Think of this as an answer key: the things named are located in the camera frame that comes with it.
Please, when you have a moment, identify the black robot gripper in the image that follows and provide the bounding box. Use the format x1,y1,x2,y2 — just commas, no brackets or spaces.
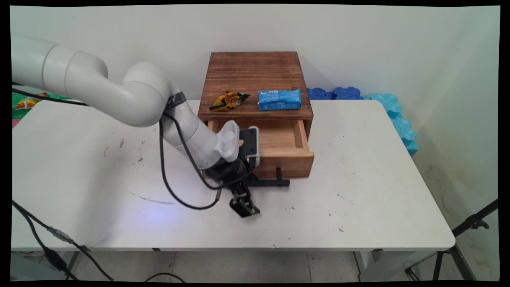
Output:
205,156,262,218

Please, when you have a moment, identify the black metal drawer handle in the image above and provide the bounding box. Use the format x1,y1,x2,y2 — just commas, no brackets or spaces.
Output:
247,167,291,188

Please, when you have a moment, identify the light wooden drawer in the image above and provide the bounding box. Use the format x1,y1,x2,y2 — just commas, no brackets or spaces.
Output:
207,118,315,179

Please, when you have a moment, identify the yellow green snack packet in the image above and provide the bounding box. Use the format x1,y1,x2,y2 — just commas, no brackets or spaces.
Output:
209,91,251,112

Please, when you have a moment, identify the blue biscuit packet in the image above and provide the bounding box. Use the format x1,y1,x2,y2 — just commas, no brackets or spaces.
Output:
258,88,302,112

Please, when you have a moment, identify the brown wooden drawer cabinet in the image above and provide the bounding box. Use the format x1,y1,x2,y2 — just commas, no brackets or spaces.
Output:
198,51,314,133

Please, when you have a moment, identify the dark blue foam mat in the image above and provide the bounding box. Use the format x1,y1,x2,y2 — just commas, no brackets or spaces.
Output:
306,86,364,100

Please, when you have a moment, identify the light blue foam mat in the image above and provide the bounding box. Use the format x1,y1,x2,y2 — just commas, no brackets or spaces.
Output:
363,93,420,157

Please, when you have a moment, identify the red yellow snack bag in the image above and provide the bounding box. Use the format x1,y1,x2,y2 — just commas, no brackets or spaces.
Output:
15,92,49,110

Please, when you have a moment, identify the green foam mat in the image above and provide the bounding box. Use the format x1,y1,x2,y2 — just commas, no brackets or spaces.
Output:
12,92,71,119

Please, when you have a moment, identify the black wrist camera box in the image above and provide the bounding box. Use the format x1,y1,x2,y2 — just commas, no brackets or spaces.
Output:
238,126,261,167

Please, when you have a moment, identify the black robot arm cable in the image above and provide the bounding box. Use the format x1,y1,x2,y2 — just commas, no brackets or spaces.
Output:
12,82,222,211

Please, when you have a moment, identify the black looped floor cable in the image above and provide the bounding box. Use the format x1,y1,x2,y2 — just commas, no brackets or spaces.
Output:
143,272,186,283

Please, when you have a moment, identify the black cable with connector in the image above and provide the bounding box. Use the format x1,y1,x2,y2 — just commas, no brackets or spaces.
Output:
12,199,115,282

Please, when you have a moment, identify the black camera tripod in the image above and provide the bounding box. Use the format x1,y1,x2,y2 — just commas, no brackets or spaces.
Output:
404,199,499,282

